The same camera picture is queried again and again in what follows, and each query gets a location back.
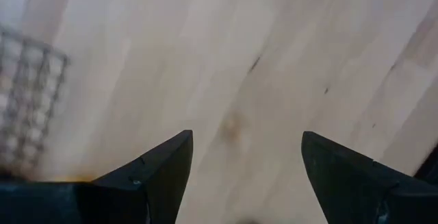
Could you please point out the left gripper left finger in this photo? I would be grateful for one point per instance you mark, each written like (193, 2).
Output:
(154, 183)

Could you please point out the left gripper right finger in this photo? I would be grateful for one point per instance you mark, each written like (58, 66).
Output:
(359, 193)

